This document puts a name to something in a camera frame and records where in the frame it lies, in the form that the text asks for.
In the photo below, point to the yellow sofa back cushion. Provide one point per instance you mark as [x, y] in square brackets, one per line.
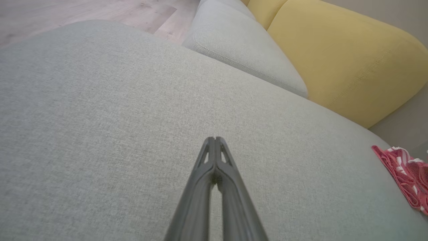
[351, 60]
[264, 11]

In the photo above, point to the plain grey sofa back cushion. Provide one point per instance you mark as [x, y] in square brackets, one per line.
[408, 124]

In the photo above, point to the large grey sofa seat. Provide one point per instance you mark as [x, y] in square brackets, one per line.
[100, 117]

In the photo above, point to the grey sofa cushion stitched seam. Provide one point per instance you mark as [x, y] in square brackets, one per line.
[240, 47]

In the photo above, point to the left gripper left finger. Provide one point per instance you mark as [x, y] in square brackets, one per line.
[195, 207]

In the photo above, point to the red jersey white striped trim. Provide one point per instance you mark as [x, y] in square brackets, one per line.
[401, 187]

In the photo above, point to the red mesh shorts white band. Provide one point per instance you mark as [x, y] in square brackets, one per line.
[422, 174]

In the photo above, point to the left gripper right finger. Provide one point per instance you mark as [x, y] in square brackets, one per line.
[237, 214]

